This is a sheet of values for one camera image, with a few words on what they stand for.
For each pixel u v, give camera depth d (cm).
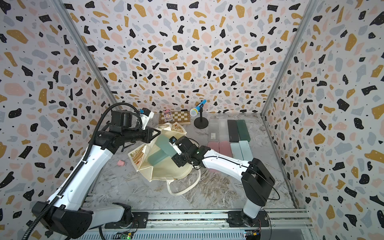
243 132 110
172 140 73
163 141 75
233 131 110
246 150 98
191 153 63
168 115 115
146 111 63
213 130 111
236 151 98
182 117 117
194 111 95
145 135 63
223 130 114
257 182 44
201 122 116
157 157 92
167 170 79
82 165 43
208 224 73
